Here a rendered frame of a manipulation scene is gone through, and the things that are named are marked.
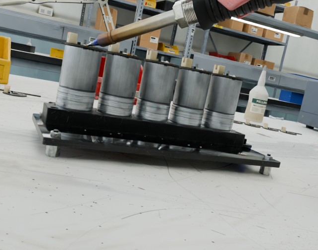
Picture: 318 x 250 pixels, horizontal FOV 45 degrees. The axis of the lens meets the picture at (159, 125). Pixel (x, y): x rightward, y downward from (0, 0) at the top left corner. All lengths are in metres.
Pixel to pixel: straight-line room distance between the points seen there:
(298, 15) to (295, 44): 2.73
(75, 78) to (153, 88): 0.05
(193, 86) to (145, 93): 0.04
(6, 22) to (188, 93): 2.28
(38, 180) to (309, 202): 0.15
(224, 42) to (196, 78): 5.12
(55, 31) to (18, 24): 0.22
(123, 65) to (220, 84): 0.08
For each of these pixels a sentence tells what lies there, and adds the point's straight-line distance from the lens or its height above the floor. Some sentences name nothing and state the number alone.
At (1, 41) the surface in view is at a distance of 0.64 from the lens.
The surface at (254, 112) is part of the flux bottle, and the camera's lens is 0.69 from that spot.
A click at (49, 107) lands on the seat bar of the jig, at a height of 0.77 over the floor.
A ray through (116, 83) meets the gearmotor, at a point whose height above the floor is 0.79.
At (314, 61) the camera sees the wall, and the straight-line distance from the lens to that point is 6.34.
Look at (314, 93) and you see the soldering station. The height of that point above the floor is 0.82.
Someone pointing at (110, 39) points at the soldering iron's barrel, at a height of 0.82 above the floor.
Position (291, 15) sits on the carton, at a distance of 3.42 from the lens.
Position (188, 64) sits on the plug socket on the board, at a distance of 0.28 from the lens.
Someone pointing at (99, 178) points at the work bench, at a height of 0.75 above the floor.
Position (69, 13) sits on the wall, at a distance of 4.71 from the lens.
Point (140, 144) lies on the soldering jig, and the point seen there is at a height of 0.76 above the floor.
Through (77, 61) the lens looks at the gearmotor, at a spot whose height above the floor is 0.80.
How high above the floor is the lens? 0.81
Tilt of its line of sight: 8 degrees down
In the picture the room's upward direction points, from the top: 11 degrees clockwise
